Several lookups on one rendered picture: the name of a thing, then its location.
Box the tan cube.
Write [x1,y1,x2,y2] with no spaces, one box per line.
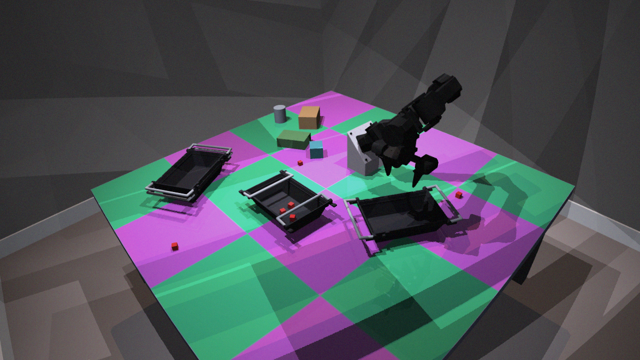
[298,106,320,130]

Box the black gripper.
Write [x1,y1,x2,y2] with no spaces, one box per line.
[371,133,439,188]

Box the teal cube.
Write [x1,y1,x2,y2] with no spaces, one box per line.
[309,140,324,159]

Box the grey cylinder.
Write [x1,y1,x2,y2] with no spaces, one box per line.
[273,105,287,124]

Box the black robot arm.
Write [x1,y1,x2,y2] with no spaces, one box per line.
[356,73,462,168]

